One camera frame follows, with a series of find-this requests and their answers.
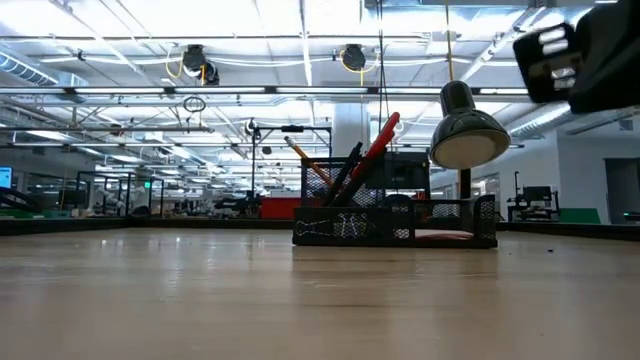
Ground red box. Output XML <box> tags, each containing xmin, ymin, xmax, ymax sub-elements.
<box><xmin>259</xmin><ymin>196</ymin><xmax>303</xmax><ymax>220</ymax></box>

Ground black pen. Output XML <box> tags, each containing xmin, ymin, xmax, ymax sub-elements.
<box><xmin>324</xmin><ymin>141</ymin><xmax>364</xmax><ymax>207</ymax></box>

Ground black binder clip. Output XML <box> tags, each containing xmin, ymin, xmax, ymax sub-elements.
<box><xmin>294</xmin><ymin>217</ymin><xmax>332</xmax><ymax>239</ymax></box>
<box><xmin>332</xmin><ymin>212</ymin><xmax>372</xmax><ymax>240</ymax></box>

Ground black desk lamp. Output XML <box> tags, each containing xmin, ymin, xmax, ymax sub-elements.
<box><xmin>429</xmin><ymin>79</ymin><xmax>513</xmax><ymax>201</ymax></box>

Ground distant black robot workstation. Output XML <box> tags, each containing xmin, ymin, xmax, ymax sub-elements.
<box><xmin>507</xmin><ymin>172</ymin><xmax>561</xmax><ymax>223</ymax></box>

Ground ceiling cable reel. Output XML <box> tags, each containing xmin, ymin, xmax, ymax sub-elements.
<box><xmin>341</xmin><ymin>43</ymin><xmax>368</xmax><ymax>72</ymax></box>
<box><xmin>181</xmin><ymin>43</ymin><xmax>221</xmax><ymax>86</ymax></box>

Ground black gantry frame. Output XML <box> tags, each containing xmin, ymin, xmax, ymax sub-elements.
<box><xmin>251</xmin><ymin>124</ymin><xmax>333</xmax><ymax>201</ymax></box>

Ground red-handled scissors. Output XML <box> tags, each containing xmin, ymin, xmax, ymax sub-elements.
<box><xmin>332</xmin><ymin>111</ymin><xmax>402</xmax><ymax>207</ymax></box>

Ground black monitor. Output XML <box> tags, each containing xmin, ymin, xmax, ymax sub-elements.
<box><xmin>382</xmin><ymin>150</ymin><xmax>431</xmax><ymax>191</ymax></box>

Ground distant robot cell frame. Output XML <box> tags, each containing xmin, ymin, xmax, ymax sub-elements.
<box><xmin>74</xmin><ymin>170</ymin><xmax>166</xmax><ymax>219</ymax></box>

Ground black mesh desk organizer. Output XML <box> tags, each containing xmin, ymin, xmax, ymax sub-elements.
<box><xmin>292</xmin><ymin>156</ymin><xmax>499</xmax><ymax>250</ymax></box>

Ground green panel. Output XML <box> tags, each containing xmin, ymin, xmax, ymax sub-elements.
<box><xmin>558</xmin><ymin>207</ymin><xmax>601</xmax><ymax>225</ymax></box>

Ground orange pencil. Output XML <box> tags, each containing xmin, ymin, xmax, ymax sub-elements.
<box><xmin>283</xmin><ymin>135</ymin><xmax>335</xmax><ymax>189</ymax></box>

